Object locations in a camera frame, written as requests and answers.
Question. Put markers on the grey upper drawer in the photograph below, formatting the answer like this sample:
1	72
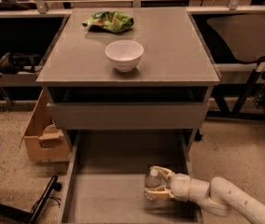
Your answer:
128	117

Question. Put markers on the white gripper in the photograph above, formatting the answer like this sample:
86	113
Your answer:
180	187

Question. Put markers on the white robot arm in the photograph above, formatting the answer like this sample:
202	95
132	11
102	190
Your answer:
217	197

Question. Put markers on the white ceramic bowl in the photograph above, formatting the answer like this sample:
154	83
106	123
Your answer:
124	55

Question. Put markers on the clear plastic water bottle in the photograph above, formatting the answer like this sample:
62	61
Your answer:
152	178

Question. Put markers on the grey drawer cabinet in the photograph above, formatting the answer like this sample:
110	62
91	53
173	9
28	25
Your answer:
155	76

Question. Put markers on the black headphones on shelf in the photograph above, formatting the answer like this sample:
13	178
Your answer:
13	63

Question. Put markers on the cardboard box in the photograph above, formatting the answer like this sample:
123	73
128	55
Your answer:
43	141

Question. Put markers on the green chip bag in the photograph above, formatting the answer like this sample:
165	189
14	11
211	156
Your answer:
112	21

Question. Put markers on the open middle drawer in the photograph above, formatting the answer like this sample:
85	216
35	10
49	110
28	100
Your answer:
106	179

